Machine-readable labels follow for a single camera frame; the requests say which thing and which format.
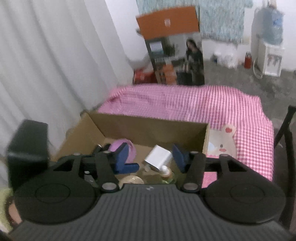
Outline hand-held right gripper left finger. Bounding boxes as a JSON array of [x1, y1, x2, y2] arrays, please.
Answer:
[[53, 142, 129, 193]]

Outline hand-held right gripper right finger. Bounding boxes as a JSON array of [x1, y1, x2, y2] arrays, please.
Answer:
[[172, 144, 249, 193]]

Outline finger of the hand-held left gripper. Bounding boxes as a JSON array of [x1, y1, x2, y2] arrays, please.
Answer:
[[92, 144, 111, 156], [125, 163, 139, 175]]

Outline purple plastic lid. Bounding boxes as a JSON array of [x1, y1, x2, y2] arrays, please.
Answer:
[[110, 138, 137, 164]]

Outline gold lidded cosmetic jar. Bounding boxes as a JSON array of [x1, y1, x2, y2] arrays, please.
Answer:
[[118, 176, 145, 186]]

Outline green dropper bottle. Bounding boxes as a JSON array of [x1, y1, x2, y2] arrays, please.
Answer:
[[159, 165, 177, 184]]

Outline white charger plug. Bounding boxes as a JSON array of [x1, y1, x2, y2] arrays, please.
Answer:
[[144, 145, 173, 173]]

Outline brown cardboard box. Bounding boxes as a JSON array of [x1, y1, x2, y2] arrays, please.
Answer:
[[57, 111, 210, 186]]

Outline pink checked tablecloth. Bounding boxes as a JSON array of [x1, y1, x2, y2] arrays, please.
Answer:
[[97, 84, 274, 189]]

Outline red box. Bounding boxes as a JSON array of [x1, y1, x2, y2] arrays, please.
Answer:
[[134, 70, 156, 84]]

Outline white curtain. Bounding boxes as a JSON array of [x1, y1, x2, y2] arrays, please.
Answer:
[[0, 0, 137, 186]]

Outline white plastic bag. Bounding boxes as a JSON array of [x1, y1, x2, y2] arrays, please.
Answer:
[[214, 45, 238, 69]]

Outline red bottle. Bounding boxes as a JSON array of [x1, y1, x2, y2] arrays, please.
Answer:
[[244, 51, 252, 69]]

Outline white water dispenser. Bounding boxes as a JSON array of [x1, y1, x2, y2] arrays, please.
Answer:
[[251, 8, 285, 77]]

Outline printed box with orange flap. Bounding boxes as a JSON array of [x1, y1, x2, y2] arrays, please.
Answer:
[[136, 6, 205, 86]]

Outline blue water jug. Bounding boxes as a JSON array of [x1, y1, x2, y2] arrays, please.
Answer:
[[261, 5, 284, 45]]

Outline white power cord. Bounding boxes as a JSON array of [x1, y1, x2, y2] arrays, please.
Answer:
[[253, 58, 263, 79]]

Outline blue patterned wall cloth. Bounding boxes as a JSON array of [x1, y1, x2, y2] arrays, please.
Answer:
[[136, 0, 253, 43]]

